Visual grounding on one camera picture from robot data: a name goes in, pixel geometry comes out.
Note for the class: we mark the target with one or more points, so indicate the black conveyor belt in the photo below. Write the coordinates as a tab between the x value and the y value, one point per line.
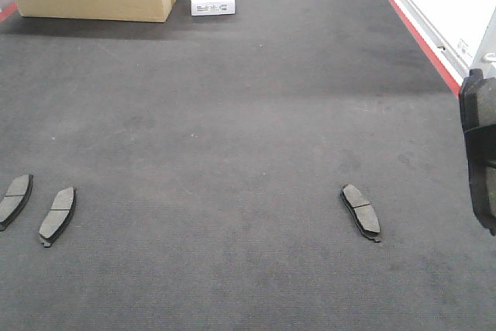
200	214

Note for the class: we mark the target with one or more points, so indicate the dark brake pad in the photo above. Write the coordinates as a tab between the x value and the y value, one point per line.
15	199
59	215
362	211
477	118

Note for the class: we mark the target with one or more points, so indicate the white right side panel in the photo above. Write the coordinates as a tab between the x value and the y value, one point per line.
466	27

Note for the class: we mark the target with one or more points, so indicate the red conveyor frame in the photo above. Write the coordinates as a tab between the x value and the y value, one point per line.
269	47

